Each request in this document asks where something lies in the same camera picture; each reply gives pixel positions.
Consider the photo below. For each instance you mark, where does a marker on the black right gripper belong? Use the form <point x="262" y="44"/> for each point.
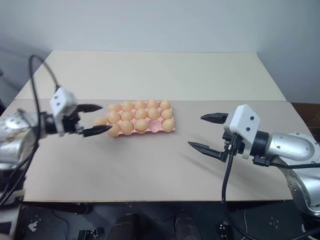
<point x="233" y="148"/>

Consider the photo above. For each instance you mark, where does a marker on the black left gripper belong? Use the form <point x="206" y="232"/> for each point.
<point x="71" y="123"/>

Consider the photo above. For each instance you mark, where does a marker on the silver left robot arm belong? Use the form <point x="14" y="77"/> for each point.
<point x="15" y="130"/>

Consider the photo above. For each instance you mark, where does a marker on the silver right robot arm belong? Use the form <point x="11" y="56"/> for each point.
<point x="292" y="147"/>

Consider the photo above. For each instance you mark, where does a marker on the tan egg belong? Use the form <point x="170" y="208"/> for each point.
<point x="153" y="113"/>
<point x="165" y="104"/>
<point x="128" y="106"/>
<point x="167" y="114"/>
<point x="114" y="108"/>
<point x="115" y="130"/>
<point x="141" y="125"/>
<point x="168" y="124"/>
<point x="100" y="121"/>
<point x="152" y="104"/>
<point x="141" y="113"/>
<point x="127" y="115"/>
<point x="126" y="126"/>
<point x="140" y="104"/>
<point x="113" y="116"/>

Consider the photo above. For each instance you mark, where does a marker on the pink egg tray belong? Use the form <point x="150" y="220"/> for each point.
<point x="155" y="126"/>

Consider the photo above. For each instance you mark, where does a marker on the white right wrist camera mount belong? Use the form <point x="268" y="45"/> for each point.
<point x="243" y="122"/>

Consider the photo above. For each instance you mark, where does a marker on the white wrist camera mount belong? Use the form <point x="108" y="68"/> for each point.
<point x="61" y="100"/>
<point x="243" y="122"/>

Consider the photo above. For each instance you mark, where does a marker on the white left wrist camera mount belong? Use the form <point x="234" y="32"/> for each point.
<point x="61" y="100"/>

